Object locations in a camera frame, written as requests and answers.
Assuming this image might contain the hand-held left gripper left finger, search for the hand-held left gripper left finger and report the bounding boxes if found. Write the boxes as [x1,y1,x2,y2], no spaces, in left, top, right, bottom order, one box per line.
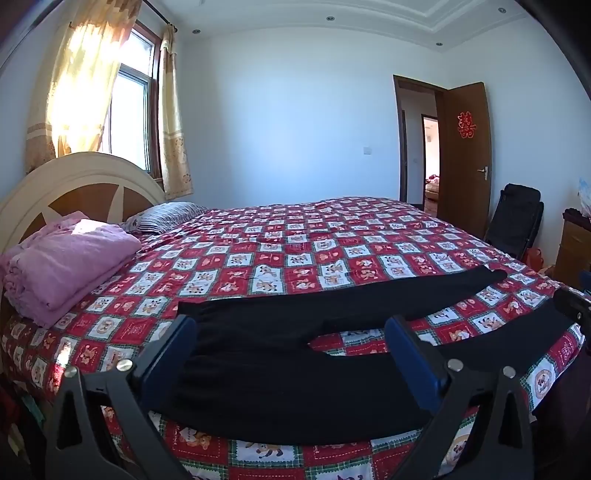
[45,315,199,480]

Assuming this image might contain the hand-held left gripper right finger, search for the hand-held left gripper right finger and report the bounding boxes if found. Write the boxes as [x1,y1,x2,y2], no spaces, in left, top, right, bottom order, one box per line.
[384,315,548,480]

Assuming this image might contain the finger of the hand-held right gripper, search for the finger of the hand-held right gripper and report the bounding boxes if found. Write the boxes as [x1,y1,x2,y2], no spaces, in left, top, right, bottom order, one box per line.
[553,286,591,340]

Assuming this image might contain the black pants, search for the black pants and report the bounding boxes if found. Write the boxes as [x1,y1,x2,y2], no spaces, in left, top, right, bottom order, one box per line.
[164,267,573,444]

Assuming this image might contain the wooden cabinet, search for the wooden cabinet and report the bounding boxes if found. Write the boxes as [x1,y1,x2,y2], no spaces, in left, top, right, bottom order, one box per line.
[551,210,591,289]

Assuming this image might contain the black folding chair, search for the black folding chair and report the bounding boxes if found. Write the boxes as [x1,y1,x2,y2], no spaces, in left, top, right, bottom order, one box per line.
[484,183,544,267]

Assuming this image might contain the folded pink blanket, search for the folded pink blanket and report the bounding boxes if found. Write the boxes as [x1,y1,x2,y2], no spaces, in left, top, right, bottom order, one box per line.
[0,211,143,329]

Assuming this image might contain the striped grey pillow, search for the striped grey pillow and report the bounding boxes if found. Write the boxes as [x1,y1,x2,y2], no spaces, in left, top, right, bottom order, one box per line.
[121,202,209,233]

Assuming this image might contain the red printed patchwork quilt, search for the red printed patchwork quilt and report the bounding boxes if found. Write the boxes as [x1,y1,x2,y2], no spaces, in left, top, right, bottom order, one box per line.
[0,196,587,480]

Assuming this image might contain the brown wooden door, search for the brown wooden door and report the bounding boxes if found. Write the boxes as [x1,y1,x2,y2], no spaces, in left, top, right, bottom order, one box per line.
[436,82,491,241]

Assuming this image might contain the cream and wood headboard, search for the cream and wood headboard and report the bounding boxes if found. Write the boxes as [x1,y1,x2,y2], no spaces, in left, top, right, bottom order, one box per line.
[0,151,166,324]

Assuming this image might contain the narrow yellow patterned curtain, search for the narrow yellow patterned curtain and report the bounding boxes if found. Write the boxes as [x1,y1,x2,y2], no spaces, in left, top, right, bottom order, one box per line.
[158,25,193,199]

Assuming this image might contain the wood framed window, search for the wood framed window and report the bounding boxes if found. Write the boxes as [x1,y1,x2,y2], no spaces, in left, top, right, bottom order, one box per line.
[99,21,162,178]

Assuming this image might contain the wide yellow patterned curtain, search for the wide yellow patterned curtain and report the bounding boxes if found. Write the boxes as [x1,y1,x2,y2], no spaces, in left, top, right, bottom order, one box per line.
[25,0,143,174]

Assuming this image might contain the black curtain rod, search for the black curtain rod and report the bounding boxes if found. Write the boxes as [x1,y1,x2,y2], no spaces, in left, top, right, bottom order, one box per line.
[139,0,178,31]

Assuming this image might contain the brown door frame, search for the brown door frame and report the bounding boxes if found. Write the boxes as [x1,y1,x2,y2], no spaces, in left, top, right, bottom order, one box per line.
[393,75,448,213]

